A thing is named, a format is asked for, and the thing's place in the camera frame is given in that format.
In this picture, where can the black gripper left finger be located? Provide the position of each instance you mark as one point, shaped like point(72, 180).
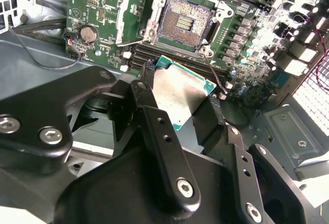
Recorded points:
point(33, 111)

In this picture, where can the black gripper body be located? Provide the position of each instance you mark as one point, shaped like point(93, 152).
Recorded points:
point(115, 188)

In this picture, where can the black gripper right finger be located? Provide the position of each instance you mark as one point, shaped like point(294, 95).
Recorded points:
point(244, 190)

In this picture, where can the silver CPU green edge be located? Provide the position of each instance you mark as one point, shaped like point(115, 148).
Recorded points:
point(177, 90)

